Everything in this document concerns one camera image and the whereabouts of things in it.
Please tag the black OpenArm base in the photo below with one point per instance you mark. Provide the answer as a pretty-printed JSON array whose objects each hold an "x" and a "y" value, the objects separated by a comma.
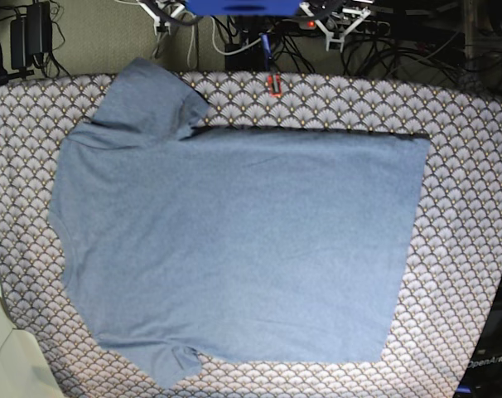
[{"x": 483, "y": 376}]

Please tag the fan-patterned table cloth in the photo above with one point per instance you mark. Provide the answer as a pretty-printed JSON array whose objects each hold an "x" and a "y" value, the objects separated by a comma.
[{"x": 454, "y": 264}]

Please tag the blue T-shirt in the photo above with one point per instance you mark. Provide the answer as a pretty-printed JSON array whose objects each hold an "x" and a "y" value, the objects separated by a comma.
[{"x": 246, "y": 245}]

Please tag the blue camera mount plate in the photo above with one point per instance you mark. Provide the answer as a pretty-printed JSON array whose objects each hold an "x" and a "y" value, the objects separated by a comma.
[{"x": 243, "y": 7}]

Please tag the black power adapter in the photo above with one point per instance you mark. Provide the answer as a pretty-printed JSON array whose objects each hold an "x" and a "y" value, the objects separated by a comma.
[{"x": 31, "y": 36}]

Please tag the black box under table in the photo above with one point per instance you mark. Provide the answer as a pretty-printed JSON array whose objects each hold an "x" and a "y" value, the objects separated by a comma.
[{"x": 249, "y": 60}]

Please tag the black power strip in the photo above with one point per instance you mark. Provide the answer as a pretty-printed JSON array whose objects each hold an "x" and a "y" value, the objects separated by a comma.
[{"x": 340, "y": 24}]

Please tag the beige plastic bin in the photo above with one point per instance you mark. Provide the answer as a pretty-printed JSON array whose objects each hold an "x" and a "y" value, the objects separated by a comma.
[{"x": 24, "y": 371}]

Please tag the red and black clip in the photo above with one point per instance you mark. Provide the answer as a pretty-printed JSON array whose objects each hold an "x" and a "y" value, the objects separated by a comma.
[{"x": 274, "y": 85}]

